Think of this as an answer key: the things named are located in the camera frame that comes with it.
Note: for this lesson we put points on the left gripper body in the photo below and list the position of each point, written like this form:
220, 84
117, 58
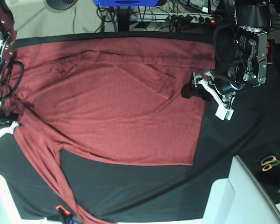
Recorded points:
224, 84

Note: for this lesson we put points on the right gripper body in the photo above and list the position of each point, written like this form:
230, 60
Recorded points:
7, 119

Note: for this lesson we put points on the red long-sleeve T-shirt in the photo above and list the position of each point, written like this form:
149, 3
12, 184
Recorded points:
114, 100

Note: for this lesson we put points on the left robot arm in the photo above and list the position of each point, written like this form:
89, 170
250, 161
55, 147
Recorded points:
249, 21

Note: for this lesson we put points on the black and orange clamp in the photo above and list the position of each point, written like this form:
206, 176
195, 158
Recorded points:
269, 51

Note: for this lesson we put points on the white power strip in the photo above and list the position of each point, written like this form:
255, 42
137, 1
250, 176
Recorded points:
184, 18

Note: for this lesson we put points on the blue plastic box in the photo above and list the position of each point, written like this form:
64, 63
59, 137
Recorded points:
126, 3

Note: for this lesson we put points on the blue clamp at bottom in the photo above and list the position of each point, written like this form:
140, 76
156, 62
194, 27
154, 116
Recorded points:
65, 216

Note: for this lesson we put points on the black table cloth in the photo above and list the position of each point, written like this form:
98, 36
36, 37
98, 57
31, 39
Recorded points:
133, 193

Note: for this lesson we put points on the yellow-handled scissors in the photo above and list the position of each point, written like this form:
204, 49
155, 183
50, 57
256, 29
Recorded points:
269, 162

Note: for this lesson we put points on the black stand post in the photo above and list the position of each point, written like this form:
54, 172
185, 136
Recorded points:
123, 17

